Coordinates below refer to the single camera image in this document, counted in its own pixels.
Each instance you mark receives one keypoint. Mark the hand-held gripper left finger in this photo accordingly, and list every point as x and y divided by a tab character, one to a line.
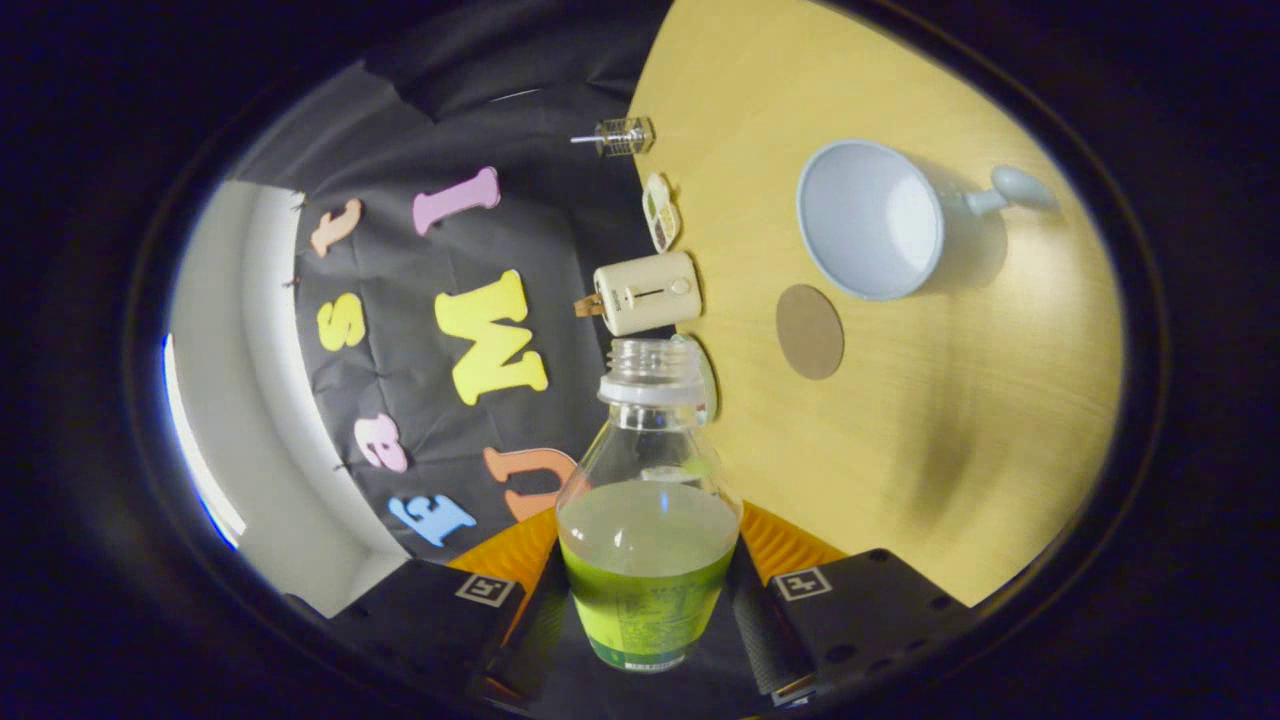
535	630

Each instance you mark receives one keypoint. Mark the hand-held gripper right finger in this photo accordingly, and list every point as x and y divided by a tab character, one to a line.
760	640

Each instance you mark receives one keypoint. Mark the clear green juice bottle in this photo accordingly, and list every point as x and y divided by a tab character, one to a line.
645	590

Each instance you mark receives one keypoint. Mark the round brown coaster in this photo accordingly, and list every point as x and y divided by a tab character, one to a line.
810	332

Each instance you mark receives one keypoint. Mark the pale blue cup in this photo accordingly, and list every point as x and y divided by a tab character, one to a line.
860	215

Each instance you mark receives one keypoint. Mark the wooden table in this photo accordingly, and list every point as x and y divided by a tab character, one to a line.
900	450

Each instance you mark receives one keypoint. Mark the pale green plate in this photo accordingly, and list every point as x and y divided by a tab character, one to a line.
710	385

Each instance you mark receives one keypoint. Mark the brown bread slice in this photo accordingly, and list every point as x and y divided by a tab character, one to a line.
587	306

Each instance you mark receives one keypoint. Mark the cream toaster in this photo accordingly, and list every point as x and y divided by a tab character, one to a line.
650	293

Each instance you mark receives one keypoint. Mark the black backdrop cloth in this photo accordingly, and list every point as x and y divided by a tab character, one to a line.
400	270

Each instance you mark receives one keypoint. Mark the white compartment tray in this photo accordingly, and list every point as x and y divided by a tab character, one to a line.
661	212

